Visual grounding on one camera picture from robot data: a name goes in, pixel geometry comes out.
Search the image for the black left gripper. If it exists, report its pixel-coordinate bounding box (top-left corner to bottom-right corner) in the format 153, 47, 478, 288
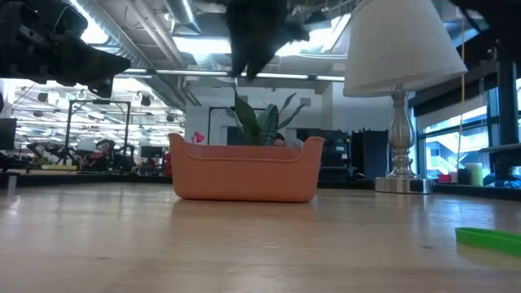
0, 0, 132, 98

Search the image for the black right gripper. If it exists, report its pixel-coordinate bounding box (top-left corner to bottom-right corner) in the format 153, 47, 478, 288
225, 0, 311, 81

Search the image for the orange plastic bin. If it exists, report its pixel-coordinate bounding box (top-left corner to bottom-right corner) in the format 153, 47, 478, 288
168, 132, 326, 203

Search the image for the green wide rubber band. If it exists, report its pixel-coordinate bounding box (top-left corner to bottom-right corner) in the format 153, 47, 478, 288
454, 226, 521, 258

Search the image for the green plant in white pot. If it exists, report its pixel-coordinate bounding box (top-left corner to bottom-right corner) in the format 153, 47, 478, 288
231, 86, 307, 147

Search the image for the black background monitor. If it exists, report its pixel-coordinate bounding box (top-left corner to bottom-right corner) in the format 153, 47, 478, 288
0, 117, 18, 151

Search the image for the white shade silver table lamp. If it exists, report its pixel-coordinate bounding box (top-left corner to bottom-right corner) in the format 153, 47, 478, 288
343, 0, 469, 195

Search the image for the black cabinet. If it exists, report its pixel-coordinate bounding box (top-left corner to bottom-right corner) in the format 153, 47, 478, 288
350, 129, 390, 180

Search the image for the yellow-green spool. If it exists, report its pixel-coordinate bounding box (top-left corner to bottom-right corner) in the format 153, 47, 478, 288
465, 162, 484, 187

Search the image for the black pillar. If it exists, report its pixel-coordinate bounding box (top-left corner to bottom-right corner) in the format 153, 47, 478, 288
494, 48, 520, 182

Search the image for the black metal frame stand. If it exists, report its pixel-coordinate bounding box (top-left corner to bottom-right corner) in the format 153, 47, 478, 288
63, 98, 132, 174

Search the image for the black rectangular board frame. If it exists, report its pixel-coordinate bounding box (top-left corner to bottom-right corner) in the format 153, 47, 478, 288
207, 105, 234, 146

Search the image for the yellow hanging cord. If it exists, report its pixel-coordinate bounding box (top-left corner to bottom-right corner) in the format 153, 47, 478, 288
458, 15, 466, 164

